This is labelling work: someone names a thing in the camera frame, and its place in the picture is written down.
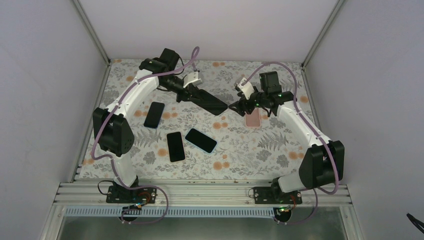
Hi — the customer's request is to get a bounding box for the black object at edge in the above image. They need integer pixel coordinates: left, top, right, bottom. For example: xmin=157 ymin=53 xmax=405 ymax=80
xmin=406 ymin=213 xmax=424 ymax=234

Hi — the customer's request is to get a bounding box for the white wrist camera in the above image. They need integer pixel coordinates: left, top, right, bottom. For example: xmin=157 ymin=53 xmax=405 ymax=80
xmin=183 ymin=71 xmax=203 ymax=88
xmin=234 ymin=77 xmax=255 ymax=100

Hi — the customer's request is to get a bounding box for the purple cable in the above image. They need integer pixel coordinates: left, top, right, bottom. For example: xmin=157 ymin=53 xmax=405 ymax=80
xmin=243 ymin=61 xmax=340 ymax=225
xmin=90 ymin=46 xmax=201 ymax=225

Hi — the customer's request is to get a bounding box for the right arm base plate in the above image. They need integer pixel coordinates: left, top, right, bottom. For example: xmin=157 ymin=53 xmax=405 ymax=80
xmin=247 ymin=186 xmax=303 ymax=205

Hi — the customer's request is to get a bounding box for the phone in beige case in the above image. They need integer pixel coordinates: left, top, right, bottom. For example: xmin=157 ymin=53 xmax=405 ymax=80
xmin=166 ymin=132 xmax=186 ymax=163

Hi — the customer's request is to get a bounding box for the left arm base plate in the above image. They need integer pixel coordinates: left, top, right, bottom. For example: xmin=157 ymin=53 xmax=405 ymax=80
xmin=105 ymin=185 xmax=157 ymax=205

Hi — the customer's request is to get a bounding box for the phone in blue case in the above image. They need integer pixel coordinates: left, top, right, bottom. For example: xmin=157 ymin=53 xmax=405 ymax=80
xmin=184 ymin=128 xmax=218 ymax=154

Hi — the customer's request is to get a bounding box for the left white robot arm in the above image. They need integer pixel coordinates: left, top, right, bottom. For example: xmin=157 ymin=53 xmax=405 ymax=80
xmin=90 ymin=46 xmax=200 ymax=203

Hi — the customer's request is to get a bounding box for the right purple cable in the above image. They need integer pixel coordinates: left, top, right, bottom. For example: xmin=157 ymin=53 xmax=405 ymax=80
xmin=243 ymin=61 xmax=340 ymax=225

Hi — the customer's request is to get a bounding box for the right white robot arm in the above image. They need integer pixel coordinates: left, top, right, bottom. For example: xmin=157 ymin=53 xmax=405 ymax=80
xmin=229 ymin=71 xmax=345 ymax=204

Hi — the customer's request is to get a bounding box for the aluminium mounting rail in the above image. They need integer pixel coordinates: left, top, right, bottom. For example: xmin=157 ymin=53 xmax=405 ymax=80
xmin=53 ymin=181 xmax=352 ymax=219

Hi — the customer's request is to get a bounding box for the floral table mat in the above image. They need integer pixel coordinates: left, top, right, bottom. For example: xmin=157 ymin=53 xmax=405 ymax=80
xmin=78 ymin=58 xmax=332 ymax=181

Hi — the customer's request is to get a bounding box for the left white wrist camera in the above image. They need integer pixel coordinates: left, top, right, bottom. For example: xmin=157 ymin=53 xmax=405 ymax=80
xmin=183 ymin=71 xmax=203 ymax=88

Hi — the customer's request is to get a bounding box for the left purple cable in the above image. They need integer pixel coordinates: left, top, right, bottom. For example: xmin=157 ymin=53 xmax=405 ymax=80
xmin=90 ymin=46 xmax=201 ymax=225

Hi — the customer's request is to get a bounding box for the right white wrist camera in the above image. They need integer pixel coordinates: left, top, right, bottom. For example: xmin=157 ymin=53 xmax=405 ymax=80
xmin=234 ymin=77 xmax=255 ymax=100

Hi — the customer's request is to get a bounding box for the pink phone case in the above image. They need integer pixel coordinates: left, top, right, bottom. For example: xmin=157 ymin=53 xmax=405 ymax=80
xmin=244 ymin=108 xmax=261 ymax=128

